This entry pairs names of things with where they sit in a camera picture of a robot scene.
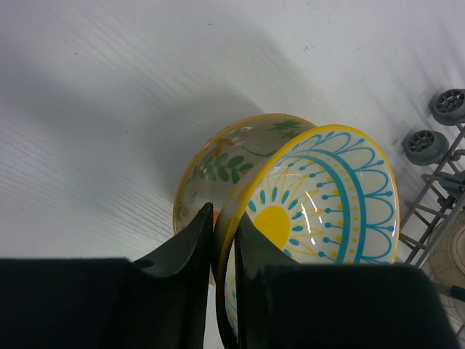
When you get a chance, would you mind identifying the grey wire dish rack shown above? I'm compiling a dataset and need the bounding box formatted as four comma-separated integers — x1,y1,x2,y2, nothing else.
398,88,464,344

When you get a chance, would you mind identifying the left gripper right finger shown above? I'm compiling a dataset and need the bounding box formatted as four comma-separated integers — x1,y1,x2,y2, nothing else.
235,215,459,348

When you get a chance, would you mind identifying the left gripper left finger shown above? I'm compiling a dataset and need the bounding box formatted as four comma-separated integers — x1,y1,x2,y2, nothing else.
1,203,214,348

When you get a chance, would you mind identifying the beige bowl orange flower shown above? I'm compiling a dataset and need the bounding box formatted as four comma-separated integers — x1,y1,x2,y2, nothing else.
421,214,464,293

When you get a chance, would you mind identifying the yellow checked bowl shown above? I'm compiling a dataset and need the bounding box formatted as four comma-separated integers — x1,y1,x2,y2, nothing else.
212,124,400,346

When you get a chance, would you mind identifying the green floral bowl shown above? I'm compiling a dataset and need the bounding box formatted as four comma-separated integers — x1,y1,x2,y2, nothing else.
173,114,338,263

